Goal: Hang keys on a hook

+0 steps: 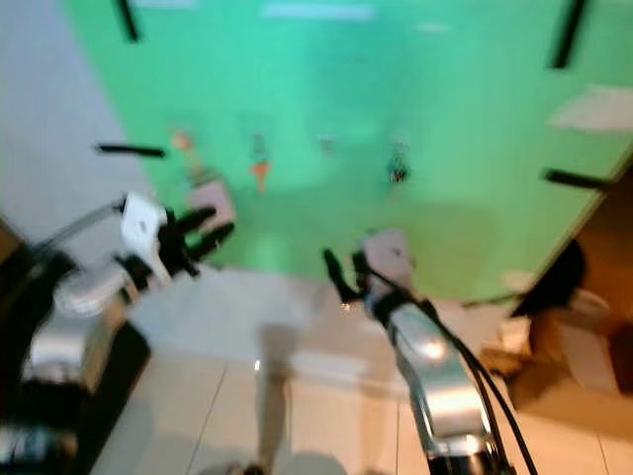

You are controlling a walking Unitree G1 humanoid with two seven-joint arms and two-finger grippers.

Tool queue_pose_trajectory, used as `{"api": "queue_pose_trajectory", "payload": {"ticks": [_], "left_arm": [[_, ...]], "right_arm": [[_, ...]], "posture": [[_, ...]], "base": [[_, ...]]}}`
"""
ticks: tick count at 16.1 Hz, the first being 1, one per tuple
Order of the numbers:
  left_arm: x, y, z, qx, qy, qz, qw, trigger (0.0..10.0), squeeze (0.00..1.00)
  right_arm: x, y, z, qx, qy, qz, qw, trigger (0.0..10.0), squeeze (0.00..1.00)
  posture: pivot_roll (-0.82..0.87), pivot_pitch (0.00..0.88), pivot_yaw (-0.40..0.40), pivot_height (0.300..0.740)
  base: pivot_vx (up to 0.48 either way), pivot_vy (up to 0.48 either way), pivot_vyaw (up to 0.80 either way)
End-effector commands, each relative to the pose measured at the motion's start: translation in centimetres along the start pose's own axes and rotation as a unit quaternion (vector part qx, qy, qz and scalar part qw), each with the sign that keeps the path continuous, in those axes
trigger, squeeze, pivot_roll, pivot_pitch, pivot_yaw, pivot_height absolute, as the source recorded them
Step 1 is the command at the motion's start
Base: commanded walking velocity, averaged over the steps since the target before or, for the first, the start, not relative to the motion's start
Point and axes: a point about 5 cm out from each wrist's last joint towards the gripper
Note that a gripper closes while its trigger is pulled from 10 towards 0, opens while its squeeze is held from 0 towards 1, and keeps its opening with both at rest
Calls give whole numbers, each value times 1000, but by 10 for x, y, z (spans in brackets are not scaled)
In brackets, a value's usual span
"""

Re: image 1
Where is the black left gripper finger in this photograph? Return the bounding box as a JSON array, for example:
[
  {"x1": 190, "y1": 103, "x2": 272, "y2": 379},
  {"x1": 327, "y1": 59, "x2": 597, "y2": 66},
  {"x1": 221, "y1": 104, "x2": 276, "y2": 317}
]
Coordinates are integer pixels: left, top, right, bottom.
[
  {"x1": 194, "y1": 222, "x2": 236, "y2": 264},
  {"x1": 174, "y1": 206, "x2": 219, "y2": 237}
]

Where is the orange key tag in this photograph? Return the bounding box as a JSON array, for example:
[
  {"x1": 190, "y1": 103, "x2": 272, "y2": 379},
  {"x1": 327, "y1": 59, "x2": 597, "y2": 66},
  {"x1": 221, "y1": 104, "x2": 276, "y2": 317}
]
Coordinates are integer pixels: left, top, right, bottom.
[{"x1": 250, "y1": 160, "x2": 271, "y2": 195}]

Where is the black tape strip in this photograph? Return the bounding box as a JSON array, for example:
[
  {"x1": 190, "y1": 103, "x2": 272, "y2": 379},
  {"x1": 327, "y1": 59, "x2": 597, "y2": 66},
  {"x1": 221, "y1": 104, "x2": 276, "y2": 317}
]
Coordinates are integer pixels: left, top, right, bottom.
[
  {"x1": 553, "y1": 0, "x2": 590, "y2": 70},
  {"x1": 543, "y1": 169, "x2": 610, "y2": 192},
  {"x1": 116, "y1": 0, "x2": 140, "y2": 44},
  {"x1": 96, "y1": 143, "x2": 165, "y2": 159}
]

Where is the low brown cardboard box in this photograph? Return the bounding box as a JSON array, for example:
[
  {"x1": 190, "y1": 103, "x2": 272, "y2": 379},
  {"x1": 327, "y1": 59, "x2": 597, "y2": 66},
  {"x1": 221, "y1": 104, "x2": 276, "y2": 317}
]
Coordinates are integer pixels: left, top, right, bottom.
[{"x1": 529, "y1": 287, "x2": 633, "y2": 397}]

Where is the white paper sheet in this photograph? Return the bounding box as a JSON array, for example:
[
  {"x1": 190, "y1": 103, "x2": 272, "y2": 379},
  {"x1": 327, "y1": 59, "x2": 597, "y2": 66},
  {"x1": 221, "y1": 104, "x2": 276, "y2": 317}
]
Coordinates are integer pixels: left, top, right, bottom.
[{"x1": 549, "y1": 86, "x2": 633, "y2": 135}]

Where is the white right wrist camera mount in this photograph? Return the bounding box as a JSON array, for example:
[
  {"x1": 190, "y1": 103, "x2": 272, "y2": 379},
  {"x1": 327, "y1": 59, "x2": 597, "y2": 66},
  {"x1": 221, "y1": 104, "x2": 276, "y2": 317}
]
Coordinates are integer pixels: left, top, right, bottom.
[{"x1": 361, "y1": 228, "x2": 414, "y2": 293}]

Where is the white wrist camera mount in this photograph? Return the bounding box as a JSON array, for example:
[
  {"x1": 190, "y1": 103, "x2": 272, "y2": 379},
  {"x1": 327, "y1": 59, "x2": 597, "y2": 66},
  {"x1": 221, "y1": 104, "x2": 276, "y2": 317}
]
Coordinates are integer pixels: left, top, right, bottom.
[
  {"x1": 361, "y1": 228, "x2": 414, "y2": 293},
  {"x1": 121, "y1": 193, "x2": 169, "y2": 280}
]

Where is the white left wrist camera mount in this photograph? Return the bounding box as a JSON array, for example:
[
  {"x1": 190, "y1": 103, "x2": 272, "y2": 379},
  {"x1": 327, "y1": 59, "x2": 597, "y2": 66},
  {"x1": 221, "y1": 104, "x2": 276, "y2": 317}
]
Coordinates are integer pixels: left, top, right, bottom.
[{"x1": 121, "y1": 193, "x2": 169, "y2": 280}]

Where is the orange lanyard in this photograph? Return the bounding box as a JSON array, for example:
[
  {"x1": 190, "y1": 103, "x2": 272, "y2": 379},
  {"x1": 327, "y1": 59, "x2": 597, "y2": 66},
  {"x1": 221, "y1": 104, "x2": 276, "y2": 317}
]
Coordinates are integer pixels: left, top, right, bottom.
[{"x1": 170, "y1": 130, "x2": 209, "y2": 187}]

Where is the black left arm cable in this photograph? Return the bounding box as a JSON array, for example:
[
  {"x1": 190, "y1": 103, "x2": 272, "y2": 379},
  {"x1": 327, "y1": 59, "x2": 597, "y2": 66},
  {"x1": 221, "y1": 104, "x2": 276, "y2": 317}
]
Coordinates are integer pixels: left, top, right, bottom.
[{"x1": 51, "y1": 201, "x2": 128, "y2": 256}]

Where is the green wall board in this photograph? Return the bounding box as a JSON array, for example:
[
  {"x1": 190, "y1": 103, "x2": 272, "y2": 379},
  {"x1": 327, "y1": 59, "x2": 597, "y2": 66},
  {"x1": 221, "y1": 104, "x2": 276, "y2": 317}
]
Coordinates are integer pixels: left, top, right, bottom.
[{"x1": 59, "y1": 0, "x2": 633, "y2": 306}]

